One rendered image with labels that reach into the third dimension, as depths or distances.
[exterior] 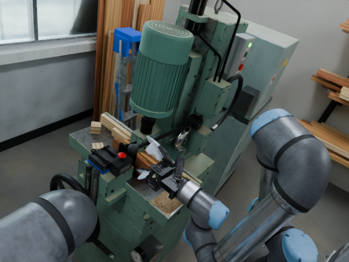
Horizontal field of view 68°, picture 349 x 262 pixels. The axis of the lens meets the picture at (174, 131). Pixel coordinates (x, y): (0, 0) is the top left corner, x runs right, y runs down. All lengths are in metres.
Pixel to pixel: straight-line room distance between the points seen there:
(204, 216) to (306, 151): 0.34
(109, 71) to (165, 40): 1.67
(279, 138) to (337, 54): 2.46
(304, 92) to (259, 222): 2.58
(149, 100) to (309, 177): 0.58
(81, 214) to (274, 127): 0.47
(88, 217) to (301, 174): 0.44
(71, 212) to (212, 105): 0.75
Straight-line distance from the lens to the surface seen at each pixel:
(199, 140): 1.15
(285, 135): 0.66
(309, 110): 3.21
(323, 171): 0.64
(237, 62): 1.12
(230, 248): 0.74
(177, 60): 0.89
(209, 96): 1.08
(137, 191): 1.05
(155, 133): 1.12
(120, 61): 1.92
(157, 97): 0.94
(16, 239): 0.47
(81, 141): 1.24
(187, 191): 0.80
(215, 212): 0.78
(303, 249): 0.97
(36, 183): 2.29
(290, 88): 3.18
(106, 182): 0.99
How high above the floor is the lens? 1.68
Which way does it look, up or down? 33 degrees down
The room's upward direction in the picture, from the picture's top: 17 degrees clockwise
